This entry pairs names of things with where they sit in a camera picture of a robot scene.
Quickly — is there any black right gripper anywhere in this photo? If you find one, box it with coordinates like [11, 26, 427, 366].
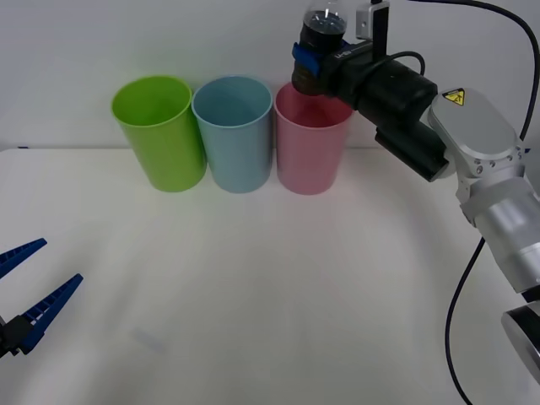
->
[291, 37, 377, 109]

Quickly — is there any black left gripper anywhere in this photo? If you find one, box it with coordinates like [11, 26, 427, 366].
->
[0, 238, 84, 359]

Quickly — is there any dark plastic bottle black cap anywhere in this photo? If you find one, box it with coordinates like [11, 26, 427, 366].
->
[290, 0, 352, 98]

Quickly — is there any pink plastic bin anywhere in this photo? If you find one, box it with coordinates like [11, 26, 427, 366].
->
[273, 81, 354, 196]

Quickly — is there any pale blue plastic bin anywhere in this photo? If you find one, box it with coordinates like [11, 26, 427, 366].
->
[191, 76, 273, 194]

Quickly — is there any green plastic bin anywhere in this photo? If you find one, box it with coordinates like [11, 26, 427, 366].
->
[111, 75, 208, 194]

